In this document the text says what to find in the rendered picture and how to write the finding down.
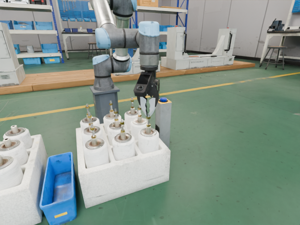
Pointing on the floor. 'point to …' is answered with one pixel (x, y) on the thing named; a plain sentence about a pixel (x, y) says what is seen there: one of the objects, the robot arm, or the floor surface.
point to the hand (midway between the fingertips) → (147, 114)
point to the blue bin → (59, 189)
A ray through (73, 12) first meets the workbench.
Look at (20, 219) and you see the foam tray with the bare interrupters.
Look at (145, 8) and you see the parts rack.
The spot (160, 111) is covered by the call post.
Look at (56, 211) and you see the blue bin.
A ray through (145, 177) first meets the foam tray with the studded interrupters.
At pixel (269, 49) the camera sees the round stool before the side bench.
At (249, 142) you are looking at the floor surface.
